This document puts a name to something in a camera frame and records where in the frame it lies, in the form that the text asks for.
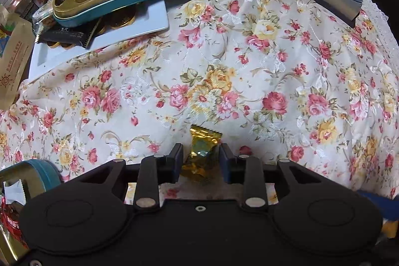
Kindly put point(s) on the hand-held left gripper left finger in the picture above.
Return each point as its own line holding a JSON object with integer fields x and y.
{"x": 178, "y": 161}

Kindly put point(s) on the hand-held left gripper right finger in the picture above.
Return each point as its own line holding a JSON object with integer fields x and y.
{"x": 223, "y": 165}

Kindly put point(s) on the gold green candy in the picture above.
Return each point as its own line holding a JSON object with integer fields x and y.
{"x": 202, "y": 147}

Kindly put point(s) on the teal rectangular tin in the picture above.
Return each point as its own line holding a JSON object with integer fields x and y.
{"x": 40, "y": 168}

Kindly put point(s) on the white black-print snack packet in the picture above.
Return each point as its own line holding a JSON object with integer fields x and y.
{"x": 14, "y": 192}

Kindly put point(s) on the red snack packet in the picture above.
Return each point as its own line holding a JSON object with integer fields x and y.
{"x": 11, "y": 222}

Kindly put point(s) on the floral tablecloth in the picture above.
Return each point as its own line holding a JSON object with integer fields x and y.
{"x": 249, "y": 66}

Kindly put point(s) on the white rectangular tray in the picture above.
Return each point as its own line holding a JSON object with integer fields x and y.
{"x": 140, "y": 23}

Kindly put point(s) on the gold chocolate coins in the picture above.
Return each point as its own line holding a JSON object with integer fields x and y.
{"x": 121, "y": 19}

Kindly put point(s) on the blue cloth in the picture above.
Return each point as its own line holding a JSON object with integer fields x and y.
{"x": 380, "y": 203}

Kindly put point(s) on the black snack packet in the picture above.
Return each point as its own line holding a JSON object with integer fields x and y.
{"x": 68, "y": 35}

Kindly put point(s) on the kraft paper bag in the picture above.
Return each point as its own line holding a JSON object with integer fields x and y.
{"x": 15, "y": 66}

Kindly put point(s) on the clear biscuit packet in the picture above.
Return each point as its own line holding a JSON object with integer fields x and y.
{"x": 43, "y": 19}

